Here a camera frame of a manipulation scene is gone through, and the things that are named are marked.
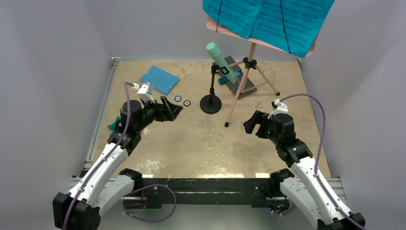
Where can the blue sheet music left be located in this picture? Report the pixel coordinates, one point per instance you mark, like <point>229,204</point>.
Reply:
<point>236,15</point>

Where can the teal curved brick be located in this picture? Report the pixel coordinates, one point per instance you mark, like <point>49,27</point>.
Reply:
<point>113,124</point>

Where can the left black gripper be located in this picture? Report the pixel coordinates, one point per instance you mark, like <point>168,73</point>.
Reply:
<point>170,110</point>

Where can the pink music stand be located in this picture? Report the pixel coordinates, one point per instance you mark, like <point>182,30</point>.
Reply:
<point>212,25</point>

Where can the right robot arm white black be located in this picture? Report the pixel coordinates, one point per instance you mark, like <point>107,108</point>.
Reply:
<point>302,182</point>

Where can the blue brick baseplate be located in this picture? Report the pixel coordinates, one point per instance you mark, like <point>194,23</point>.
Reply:
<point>163,81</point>

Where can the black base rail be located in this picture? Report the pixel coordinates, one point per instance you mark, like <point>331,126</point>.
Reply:
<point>254,192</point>

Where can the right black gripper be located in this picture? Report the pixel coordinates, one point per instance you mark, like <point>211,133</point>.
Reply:
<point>250,124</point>

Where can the mint green toy microphone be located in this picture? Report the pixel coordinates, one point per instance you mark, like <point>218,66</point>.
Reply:
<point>216,54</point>

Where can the blue sheet music right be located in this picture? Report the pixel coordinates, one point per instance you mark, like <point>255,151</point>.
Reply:
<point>290,25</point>

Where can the blue brick on baseplate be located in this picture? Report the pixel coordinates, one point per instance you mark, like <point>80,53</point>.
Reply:
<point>222,80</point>

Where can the blue sheet music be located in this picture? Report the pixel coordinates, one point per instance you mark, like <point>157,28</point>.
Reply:
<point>236,15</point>
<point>290,25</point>

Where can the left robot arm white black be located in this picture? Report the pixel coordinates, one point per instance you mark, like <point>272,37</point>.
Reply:
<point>83,206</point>

